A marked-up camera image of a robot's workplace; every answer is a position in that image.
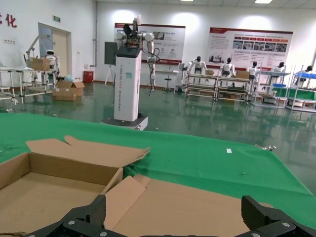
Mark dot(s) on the grey wall conduit pipe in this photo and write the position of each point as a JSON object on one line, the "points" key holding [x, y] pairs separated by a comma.
{"points": [[95, 29]]}

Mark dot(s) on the cardboard box on workbench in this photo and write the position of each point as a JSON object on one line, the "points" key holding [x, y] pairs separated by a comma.
{"points": [[243, 74]]}

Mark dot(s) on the green top pipe workbench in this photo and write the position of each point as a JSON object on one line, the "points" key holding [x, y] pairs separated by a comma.
{"points": [[301, 93]]}

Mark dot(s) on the white pipe frame rack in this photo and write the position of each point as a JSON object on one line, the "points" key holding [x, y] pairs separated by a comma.
{"points": [[47, 71]]}

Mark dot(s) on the black panel on stand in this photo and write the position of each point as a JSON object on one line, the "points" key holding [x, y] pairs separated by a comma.
{"points": [[110, 53]]}

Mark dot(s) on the white wall switch panel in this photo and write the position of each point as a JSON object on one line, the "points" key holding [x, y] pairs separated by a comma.
{"points": [[9, 41]]}

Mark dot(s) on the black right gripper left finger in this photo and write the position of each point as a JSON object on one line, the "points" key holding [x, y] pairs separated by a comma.
{"points": [[96, 212]]}

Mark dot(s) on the white pipe frame table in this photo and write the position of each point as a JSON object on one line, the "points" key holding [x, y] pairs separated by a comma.
{"points": [[10, 70]]}

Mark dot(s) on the red bin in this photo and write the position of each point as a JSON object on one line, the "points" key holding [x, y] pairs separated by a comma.
{"points": [[88, 77]]}

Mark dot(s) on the black stool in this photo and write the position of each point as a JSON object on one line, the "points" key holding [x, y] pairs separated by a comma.
{"points": [[168, 79]]}

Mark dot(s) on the open cardboard floor box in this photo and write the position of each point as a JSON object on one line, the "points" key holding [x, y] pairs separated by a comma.
{"points": [[74, 89]]}

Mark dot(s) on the right cardboard box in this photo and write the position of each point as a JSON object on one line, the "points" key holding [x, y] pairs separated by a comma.
{"points": [[185, 209]]}

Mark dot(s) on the pipe frame workbench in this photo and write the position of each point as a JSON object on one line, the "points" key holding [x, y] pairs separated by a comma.
{"points": [[201, 86], [232, 92]]}

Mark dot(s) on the white humanoid robot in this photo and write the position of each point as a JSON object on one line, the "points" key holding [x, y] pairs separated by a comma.
{"points": [[252, 71], [307, 69], [280, 67], [227, 67], [51, 58], [197, 64]]}

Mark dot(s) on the small cardboard box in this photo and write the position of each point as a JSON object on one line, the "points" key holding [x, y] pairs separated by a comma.
{"points": [[210, 72]]}

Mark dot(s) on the green exit sign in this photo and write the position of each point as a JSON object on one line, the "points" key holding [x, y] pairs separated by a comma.
{"points": [[56, 18]]}

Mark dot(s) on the cardboard box on rack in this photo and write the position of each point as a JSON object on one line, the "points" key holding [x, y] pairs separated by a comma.
{"points": [[39, 64]]}

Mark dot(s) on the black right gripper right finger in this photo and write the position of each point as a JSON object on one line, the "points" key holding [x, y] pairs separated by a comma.
{"points": [[253, 212]]}

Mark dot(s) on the small white label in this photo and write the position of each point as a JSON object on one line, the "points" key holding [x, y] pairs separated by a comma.
{"points": [[229, 150]]}

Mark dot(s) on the blue top pipe workbench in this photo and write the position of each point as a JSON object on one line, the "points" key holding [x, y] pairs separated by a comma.
{"points": [[274, 73]]}

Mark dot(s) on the blue bag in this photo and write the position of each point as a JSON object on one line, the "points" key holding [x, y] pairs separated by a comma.
{"points": [[68, 78]]}

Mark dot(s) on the left cardboard box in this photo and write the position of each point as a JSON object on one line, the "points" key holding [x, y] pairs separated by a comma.
{"points": [[49, 197]]}

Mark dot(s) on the beige door with frame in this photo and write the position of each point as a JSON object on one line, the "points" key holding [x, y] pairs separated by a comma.
{"points": [[60, 51]]}

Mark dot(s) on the white machine cart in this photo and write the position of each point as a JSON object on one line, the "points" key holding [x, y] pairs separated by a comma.
{"points": [[181, 74]]}

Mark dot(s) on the green tablecloth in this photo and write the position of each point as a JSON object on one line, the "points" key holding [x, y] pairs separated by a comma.
{"points": [[197, 158]]}

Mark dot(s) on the white desk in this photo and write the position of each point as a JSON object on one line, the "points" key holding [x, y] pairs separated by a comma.
{"points": [[168, 71]]}

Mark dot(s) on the silver metal table clamp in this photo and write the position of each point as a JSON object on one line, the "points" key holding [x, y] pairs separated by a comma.
{"points": [[268, 147]]}

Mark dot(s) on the flat cardboard sheet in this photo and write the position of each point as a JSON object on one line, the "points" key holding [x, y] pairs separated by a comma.
{"points": [[266, 95]]}

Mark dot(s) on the wide red white display board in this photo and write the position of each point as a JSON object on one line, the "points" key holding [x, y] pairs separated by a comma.
{"points": [[259, 51]]}

